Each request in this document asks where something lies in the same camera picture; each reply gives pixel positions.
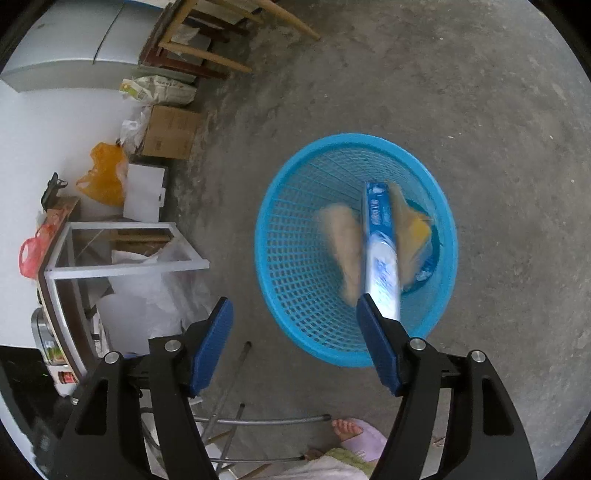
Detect yellow plastic bag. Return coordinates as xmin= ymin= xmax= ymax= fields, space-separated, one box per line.
xmin=75 ymin=142 xmax=131 ymax=207

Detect white frame table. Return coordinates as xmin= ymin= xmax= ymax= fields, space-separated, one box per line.
xmin=43 ymin=222 xmax=211 ymax=372

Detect white plastic bag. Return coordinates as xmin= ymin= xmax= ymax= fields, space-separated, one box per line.
xmin=119 ymin=117 xmax=154 ymax=154

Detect white foam sheets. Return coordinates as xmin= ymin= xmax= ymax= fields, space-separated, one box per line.
xmin=95 ymin=244 xmax=214 ymax=357

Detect blue plastic mesh basket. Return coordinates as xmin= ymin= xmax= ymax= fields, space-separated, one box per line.
xmin=255 ymin=133 xmax=459 ymax=369

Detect cardboard box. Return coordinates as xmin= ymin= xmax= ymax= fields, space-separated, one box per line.
xmin=140 ymin=104 xmax=204 ymax=160

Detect long blue white box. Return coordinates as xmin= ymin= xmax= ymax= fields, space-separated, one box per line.
xmin=362 ymin=180 xmax=403 ymax=325

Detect small black object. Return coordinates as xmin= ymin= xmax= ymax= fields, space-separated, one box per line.
xmin=41 ymin=172 xmax=69 ymax=209

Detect brown cardboard sheets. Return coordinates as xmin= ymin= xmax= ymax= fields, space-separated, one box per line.
xmin=110 ymin=228 xmax=172 ymax=257

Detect white sack green print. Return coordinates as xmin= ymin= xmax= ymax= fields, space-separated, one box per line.
xmin=120 ymin=76 xmax=198 ymax=108

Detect metal tube rack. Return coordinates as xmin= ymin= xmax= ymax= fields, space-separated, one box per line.
xmin=191 ymin=340 xmax=334 ymax=468

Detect metal rice cooker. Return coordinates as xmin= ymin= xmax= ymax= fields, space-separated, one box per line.
xmin=30 ymin=307 xmax=80 ymax=398

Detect silver refrigerator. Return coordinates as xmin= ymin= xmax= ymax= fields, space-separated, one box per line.
xmin=0 ymin=0 xmax=168 ymax=94

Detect red plastic bag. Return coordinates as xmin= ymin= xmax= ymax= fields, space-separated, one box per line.
xmin=18 ymin=225 xmax=57 ymax=278

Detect dark wooden stool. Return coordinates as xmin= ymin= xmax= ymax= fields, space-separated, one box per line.
xmin=140 ymin=9 xmax=232 ymax=83

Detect person's green fuzzy garment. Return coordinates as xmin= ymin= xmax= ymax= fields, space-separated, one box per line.
xmin=302 ymin=447 xmax=376 ymax=480

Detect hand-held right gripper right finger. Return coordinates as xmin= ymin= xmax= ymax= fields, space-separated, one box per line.
xmin=355 ymin=293 xmax=539 ymax=480

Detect light wooden stool green cushion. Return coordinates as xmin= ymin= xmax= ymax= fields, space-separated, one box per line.
xmin=158 ymin=0 xmax=322 ymax=75

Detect person's foot lilac slipper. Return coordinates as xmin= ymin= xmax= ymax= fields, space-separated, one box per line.
xmin=331 ymin=417 xmax=389 ymax=463

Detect white board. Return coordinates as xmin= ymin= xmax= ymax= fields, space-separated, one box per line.
xmin=123 ymin=162 xmax=168 ymax=223

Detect yellow packet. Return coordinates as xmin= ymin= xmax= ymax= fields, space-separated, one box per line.
xmin=405 ymin=213 xmax=435 ymax=274

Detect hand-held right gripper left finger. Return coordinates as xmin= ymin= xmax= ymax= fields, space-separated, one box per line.
xmin=48 ymin=296 xmax=234 ymax=480

